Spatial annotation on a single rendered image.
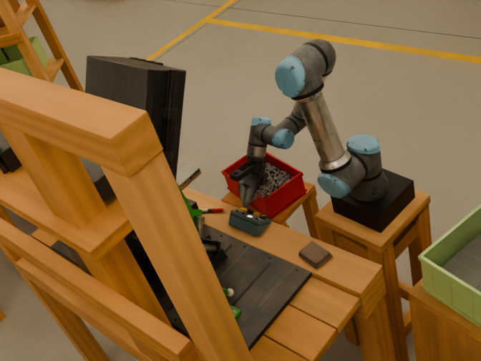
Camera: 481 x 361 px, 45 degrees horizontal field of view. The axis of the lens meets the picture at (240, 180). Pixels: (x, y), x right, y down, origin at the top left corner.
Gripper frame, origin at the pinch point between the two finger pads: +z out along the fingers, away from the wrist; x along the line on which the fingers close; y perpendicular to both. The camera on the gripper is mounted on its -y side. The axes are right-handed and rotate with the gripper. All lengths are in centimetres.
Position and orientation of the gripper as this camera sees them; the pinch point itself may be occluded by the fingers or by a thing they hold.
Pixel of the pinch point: (244, 205)
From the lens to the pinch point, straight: 231.1
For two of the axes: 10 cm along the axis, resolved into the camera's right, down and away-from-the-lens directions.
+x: -7.3, -2.6, 6.3
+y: 6.6, -0.7, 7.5
